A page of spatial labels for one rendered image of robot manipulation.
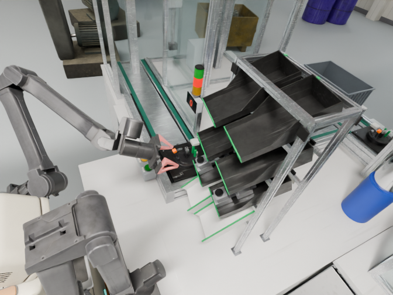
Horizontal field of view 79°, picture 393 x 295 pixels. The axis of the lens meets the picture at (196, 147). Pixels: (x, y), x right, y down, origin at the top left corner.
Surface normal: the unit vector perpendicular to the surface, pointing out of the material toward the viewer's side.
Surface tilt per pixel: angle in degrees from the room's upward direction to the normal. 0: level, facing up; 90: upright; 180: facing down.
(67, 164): 0
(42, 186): 48
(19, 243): 42
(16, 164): 0
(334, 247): 0
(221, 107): 25
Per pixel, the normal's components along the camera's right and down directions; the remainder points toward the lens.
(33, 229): -0.09, -0.61
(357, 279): 0.11, -0.69
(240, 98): -0.31, -0.58
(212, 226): -0.60, -0.41
